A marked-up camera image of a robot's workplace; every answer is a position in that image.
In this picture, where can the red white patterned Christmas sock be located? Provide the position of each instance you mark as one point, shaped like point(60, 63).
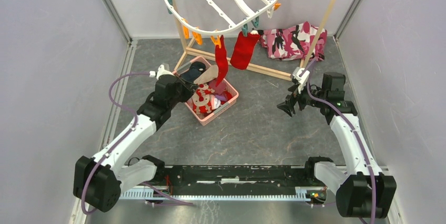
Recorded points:
point(204, 101)

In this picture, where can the red sock with white pompom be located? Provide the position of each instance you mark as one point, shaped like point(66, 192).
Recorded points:
point(244, 49)

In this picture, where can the white round clip hanger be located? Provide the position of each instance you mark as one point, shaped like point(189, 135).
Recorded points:
point(198, 19)

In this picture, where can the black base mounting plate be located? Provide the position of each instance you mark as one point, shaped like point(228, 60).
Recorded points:
point(234, 180)

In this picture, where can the pink perforated plastic basket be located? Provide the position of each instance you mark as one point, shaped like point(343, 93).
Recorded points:
point(227, 99)

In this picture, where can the plain red sock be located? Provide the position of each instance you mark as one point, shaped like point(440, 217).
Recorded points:
point(221, 60)

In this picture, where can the pink camouflage cloth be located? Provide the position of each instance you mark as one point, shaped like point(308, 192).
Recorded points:
point(288, 44)

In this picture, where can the beige sock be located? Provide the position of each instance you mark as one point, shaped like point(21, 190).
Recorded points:
point(208, 75)

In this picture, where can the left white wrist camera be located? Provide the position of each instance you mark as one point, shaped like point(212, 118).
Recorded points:
point(163, 69)

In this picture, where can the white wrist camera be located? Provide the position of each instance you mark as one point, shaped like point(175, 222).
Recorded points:
point(163, 69)
point(300, 77)

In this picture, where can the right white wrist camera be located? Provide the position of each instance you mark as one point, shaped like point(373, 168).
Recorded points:
point(300, 77)

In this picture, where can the maroon purple sock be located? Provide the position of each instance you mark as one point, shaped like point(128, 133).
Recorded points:
point(219, 88)

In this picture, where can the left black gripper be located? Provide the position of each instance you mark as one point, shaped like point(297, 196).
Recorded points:
point(189, 89)

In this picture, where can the wooden rack frame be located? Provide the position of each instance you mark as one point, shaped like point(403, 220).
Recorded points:
point(249, 23)

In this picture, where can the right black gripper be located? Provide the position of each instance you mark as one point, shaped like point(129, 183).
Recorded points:
point(287, 106)

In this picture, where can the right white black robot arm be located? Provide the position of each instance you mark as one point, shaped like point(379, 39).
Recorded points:
point(362, 190)

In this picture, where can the black sock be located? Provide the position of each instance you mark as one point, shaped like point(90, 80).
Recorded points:
point(196, 69)

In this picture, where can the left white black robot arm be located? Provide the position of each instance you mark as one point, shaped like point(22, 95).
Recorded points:
point(101, 179)

